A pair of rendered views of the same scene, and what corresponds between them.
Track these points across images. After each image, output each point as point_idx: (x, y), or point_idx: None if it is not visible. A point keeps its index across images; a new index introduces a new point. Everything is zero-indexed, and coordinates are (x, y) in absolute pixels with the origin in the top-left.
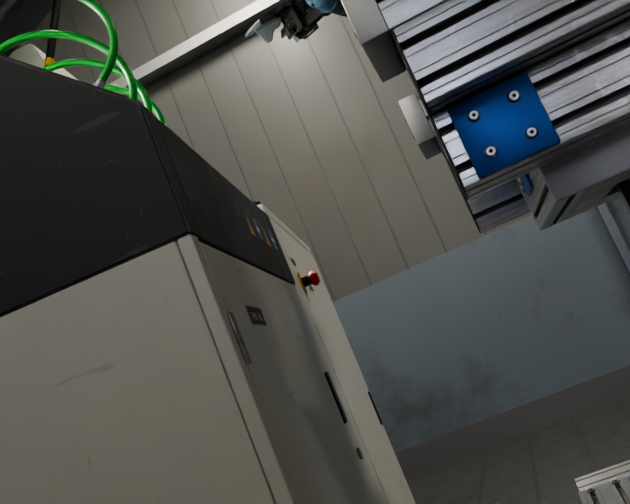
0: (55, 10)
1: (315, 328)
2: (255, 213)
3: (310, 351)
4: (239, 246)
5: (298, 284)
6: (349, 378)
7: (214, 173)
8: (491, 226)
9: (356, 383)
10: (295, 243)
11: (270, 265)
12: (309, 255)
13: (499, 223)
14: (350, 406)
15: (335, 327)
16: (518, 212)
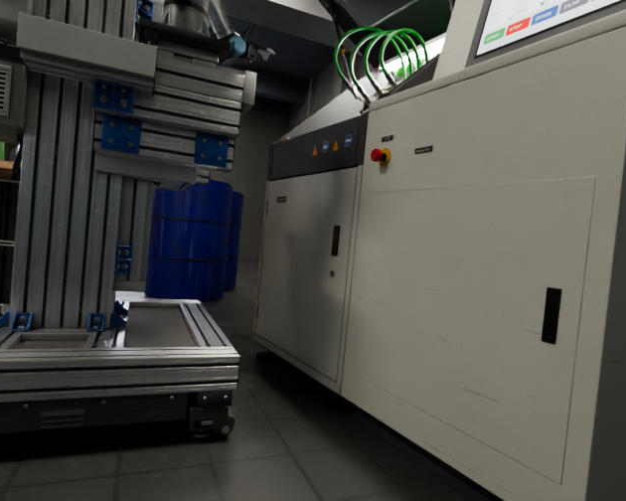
0: None
1: (364, 196)
2: (335, 132)
3: (326, 212)
4: (292, 171)
5: (370, 162)
6: (417, 243)
7: (298, 139)
8: (222, 170)
9: (454, 254)
10: (449, 92)
11: (320, 167)
12: (556, 59)
13: (217, 169)
14: (365, 254)
15: (483, 185)
16: (203, 169)
